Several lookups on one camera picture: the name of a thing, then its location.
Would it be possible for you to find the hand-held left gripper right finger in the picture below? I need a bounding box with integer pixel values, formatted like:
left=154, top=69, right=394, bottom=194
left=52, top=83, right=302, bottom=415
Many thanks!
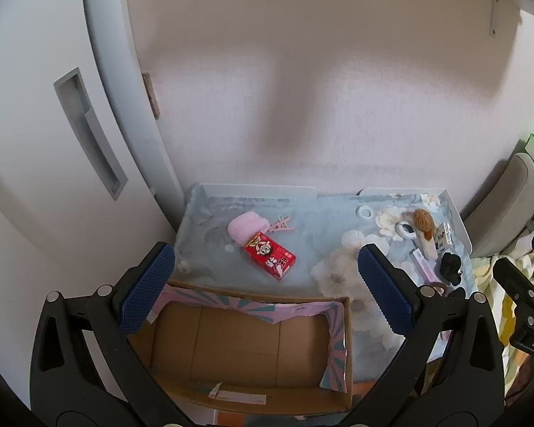
left=342, top=243, right=506, bottom=427

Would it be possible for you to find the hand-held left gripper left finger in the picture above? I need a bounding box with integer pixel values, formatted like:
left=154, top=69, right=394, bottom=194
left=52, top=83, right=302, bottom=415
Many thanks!
left=30, top=241, right=197, bottom=427

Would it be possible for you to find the pink white tube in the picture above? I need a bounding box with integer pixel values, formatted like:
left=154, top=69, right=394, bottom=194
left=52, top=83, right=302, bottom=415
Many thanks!
left=410, top=249, right=437, bottom=284

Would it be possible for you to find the black hair claw clip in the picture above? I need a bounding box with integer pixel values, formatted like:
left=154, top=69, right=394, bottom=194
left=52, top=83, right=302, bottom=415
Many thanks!
left=440, top=252, right=464, bottom=285

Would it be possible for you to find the brown plush toy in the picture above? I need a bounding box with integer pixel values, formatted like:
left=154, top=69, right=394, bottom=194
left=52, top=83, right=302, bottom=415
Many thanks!
left=412, top=209, right=439, bottom=261

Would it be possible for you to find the small printed packet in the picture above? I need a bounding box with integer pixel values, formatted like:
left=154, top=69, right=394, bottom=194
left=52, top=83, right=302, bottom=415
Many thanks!
left=434, top=223, right=454, bottom=250

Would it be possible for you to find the cardboard box with pink lining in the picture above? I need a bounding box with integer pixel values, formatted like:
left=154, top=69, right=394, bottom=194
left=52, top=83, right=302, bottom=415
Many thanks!
left=127, top=279, right=353, bottom=413

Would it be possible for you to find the pink fluffy pouch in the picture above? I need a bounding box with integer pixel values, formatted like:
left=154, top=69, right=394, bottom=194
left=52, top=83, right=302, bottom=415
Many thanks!
left=227, top=213, right=268, bottom=248

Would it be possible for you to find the red printed carton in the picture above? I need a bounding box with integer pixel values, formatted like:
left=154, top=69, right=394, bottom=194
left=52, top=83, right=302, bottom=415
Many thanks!
left=244, top=232, right=297, bottom=281

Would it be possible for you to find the pink clothespin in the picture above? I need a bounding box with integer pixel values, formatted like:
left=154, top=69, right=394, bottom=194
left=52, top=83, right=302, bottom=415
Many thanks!
left=267, top=216, right=295, bottom=233

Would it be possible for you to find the yellow floral bedding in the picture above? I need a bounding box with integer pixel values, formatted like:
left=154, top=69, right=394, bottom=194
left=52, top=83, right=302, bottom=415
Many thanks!
left=471, top=230, right=534, bottom=410

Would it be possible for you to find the grey chair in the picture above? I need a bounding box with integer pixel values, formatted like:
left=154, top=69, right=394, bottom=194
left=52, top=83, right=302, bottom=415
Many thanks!
left=465, top=153, right=534, bottom=259

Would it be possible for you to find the blue floral cloth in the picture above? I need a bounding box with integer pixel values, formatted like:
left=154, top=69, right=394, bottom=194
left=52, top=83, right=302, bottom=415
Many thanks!
left=174, top=183, right=475, bottom=384

